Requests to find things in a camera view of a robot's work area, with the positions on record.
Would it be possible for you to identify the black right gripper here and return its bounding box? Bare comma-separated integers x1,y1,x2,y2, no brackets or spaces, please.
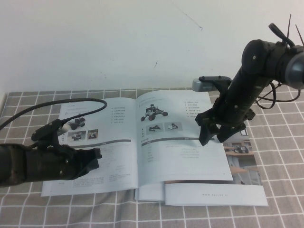
196,96,256,146

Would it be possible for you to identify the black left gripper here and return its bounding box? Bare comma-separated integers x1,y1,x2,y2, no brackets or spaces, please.
25,144,103,183

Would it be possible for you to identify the white product catalogue book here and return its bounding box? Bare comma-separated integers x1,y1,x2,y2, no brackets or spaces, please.
40,91,234,197

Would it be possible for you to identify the grey white checked tablecloth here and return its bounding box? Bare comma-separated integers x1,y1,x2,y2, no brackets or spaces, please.
0,84,304,228

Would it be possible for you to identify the robot brochure with photo cover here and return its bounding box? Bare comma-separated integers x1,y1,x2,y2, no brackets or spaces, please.
134,182,166,202
163,103,268,207

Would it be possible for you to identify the black zip tie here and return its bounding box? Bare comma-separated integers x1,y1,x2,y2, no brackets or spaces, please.
295,24,304,46
286,13,292,45

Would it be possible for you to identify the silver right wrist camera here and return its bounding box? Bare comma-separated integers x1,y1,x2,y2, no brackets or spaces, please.
192,75,232,95

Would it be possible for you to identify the black left camera cable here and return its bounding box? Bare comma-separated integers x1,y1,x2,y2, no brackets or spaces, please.
0,98,107,131

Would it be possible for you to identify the thin dark right arm wire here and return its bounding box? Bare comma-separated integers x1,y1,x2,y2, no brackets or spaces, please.
260,82,304,103

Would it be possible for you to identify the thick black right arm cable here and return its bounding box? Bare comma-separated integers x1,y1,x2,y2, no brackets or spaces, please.
257,22,295,110

